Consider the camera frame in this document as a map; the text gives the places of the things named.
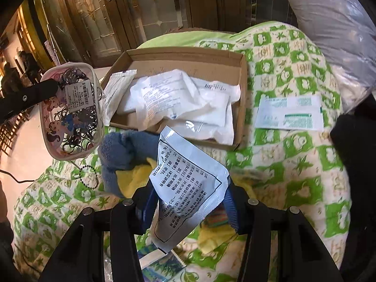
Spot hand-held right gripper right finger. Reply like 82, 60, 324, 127
223, 184, 344, 282

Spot pink clear pouch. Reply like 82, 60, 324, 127
39, 62, 106, 188

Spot clear plastic packet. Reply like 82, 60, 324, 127
144, 117, 235, 147

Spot clear packet of white gauze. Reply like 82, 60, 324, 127
131, 69, 206, 121

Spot yellow towel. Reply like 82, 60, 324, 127
116, 157, 244, 256

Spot white paper strip packet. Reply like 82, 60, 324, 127
104, 70, 137, 125

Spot clear bag of coloured tubes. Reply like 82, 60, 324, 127
203, 208, 230, 227

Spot shallow cardboard box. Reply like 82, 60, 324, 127
101, 46, 249, 152

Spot green patterned blanket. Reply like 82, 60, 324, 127
12, 20, 353, 282

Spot green white paper packet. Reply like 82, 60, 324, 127
254, 94, 324, 131

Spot wooden glass doors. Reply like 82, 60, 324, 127
18, 0, 294, 65

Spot clear bag of beige filling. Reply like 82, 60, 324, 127
326, 62, 376, 114

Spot floor stand with purple base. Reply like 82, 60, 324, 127
44, 29, 63, 65

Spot blue towel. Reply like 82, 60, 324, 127
98, 131, 165, 200

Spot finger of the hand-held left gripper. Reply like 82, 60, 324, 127
0, 79, 59, 125

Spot silver foil packet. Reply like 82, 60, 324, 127
149, 126, 230, 253

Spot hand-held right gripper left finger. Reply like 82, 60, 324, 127
38, 186, 161, 282

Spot lime green bedsheet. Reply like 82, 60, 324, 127
137, 20, 282, 49

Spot black floor cable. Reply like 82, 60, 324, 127
0, 169, 44, 184

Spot wooden lattice furniture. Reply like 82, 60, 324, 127
0, 106, 33, 156

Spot green blue printed sachet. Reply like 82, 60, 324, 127
138, 248, 188, 282

